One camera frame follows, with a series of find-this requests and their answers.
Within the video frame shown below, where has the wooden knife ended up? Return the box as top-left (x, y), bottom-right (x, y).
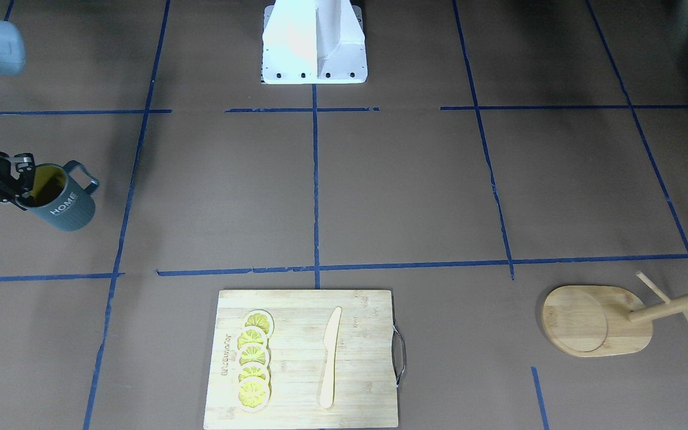
top-left (318, 306), bottom-right (342, 409)

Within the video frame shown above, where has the bamboo cutting board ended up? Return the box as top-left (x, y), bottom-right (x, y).
top-left (203, 289), bottom-right (400, 429)

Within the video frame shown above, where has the wooden cup storage rack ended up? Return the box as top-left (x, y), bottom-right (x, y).
top-left (541, 271), bottom-right (688, 358)

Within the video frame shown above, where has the grey mug yellow inside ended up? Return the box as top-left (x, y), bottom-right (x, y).
top-left (16, 160), bottom-right (100, 232)

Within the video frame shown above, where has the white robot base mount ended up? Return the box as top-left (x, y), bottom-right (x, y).
top-left (260, 1), bottom-right (368, 85)

